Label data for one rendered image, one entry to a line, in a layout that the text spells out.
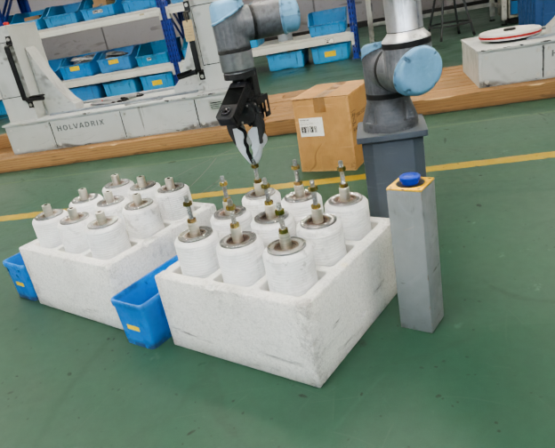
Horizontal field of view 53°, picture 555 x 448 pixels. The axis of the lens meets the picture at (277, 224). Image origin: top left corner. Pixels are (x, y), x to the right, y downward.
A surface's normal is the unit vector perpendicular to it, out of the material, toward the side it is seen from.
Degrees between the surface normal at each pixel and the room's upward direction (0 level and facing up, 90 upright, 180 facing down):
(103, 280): 90
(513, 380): 0
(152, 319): 92
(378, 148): 90
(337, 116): 90
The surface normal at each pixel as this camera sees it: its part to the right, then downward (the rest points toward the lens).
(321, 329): 0.81, 0.08
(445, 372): -0.18, -0.91
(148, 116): -0.15, 0.41
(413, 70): 0.28, 0.44
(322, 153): -0.42, 0.40
